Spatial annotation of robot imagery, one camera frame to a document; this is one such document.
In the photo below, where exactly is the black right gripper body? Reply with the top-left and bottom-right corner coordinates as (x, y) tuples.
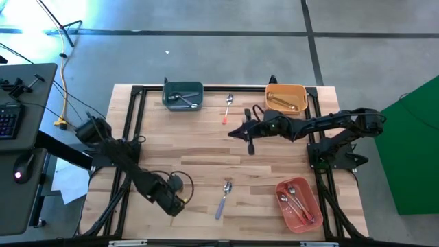
(244, 108), (285, 145)

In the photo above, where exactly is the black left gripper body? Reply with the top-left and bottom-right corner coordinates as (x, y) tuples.
(143, 174), (186, 217)

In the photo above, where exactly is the yellow-orange plastic bin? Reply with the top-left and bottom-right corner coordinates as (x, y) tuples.
(265, 83), (309, 116)

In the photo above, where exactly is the white label strip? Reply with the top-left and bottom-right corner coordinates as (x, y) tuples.
(108, 239), (149, 247)
(299, 241), (340, 247)

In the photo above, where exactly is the coral pink plastic bin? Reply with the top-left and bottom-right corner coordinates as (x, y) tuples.
(274, 176), (324, 235)

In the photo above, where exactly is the dark green plastic bin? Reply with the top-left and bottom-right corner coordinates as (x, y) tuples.
(161, 81), (205, 113)

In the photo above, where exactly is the white paper sheet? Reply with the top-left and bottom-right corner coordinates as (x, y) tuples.
(50, 158), (93, 206)

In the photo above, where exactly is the black computer mouse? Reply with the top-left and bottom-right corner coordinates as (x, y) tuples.
(12, 152), (36, 185)

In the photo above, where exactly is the grey desk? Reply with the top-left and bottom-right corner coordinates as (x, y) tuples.
(0, 62), (58, 237)

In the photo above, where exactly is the green board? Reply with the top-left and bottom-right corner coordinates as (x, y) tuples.
(368, 74), (439, 217)

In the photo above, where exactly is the black keyboard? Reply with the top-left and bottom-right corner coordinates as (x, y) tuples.
(0, 104), (26, 141)

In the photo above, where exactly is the black desk clamp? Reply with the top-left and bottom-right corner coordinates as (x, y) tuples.
(0, 73), (46, 99)

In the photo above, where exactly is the black tripod stand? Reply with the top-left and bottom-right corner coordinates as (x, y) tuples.
(35, 0), (84, 48)

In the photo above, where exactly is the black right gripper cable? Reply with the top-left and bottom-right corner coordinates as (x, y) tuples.
(252, 104), (267, 119)

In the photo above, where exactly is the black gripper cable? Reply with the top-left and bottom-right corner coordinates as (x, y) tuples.
(252, 104), (267, 119)
(147, 169), (195, 207)

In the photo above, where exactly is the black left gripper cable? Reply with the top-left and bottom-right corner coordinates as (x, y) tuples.
(147, 169), (195, 207)

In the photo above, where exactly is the black aluminium table frame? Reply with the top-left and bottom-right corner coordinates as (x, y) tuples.
(77, 84), (370, 241)

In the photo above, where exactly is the yellow power cable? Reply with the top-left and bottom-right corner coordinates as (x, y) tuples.
(53, 27), (70, 130)

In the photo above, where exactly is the black floor cable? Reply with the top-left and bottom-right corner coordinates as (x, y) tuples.
(0, 41), (35, 66)

